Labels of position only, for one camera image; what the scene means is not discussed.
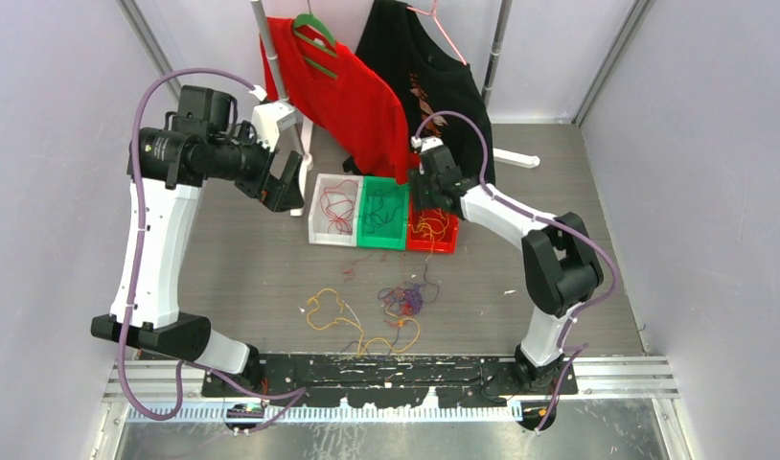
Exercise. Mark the red plastic bin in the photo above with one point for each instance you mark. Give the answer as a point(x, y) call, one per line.
point(431, 231)

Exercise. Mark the green plastic bin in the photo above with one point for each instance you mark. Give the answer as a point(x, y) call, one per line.
point(382, 214)

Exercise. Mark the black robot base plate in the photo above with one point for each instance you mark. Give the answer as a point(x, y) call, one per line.
point(399, 381)

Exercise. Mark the metal clothes rack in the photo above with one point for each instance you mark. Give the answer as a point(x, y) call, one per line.
point(300, 129)

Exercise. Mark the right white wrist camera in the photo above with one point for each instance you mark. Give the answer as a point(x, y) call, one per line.
point(429, 146)

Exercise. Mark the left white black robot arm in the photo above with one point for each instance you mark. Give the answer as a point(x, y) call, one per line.
point(202, 139)

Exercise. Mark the green clothes hanger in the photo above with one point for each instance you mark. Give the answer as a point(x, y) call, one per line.
point(317, 44)

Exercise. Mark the pink clothes hanger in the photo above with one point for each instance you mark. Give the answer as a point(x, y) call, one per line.
point(432, 13)

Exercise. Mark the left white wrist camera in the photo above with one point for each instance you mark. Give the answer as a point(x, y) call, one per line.
point(269, 120)

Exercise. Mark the white plastic bin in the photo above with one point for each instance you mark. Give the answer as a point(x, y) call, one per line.
point(332, 218)

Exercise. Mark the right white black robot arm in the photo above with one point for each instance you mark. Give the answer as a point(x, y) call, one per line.
point(561, 267)

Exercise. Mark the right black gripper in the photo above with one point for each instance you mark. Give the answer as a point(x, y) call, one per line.
point(417, 179)

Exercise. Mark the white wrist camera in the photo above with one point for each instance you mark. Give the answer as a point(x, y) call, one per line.
point(269, 120)
point(429, 146)

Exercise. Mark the black printed t-shirt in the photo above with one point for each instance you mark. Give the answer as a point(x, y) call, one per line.
point(429, 84)

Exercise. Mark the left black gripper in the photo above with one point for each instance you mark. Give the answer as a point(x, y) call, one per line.
point(280, 195)

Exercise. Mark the red t-shirt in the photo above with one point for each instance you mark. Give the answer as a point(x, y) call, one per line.
point(338, 92)

